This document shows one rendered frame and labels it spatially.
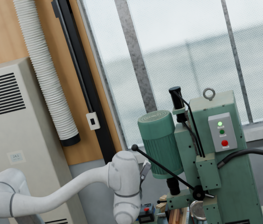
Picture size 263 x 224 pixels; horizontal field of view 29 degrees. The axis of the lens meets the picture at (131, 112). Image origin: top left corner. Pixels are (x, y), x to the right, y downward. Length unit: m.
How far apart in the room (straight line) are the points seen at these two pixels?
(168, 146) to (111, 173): 0.57
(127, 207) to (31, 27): 2.06
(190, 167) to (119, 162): 0.64
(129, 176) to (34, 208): 0.43
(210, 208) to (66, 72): 1.89
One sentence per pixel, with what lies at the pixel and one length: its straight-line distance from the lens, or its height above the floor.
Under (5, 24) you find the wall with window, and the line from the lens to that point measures 4.05.
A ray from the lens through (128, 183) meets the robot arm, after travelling 2.02.
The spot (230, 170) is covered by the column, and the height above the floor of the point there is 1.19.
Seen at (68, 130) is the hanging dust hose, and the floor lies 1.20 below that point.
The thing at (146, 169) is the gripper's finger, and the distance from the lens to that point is 2.28.
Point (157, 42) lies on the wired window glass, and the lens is 3.87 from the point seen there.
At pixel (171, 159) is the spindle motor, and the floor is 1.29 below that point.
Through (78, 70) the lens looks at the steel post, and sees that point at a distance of 3.84.
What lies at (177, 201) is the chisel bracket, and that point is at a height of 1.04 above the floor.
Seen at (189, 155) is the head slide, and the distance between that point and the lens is 2.53.
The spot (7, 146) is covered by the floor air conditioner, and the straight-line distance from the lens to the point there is 4.00.
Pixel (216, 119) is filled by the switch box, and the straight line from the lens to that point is 2.35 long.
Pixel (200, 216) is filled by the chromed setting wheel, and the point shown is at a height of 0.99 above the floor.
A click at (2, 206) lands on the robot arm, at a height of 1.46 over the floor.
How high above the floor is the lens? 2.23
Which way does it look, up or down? 15 degrees down
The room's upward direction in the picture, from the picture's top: 16 degrees counter-clockwise
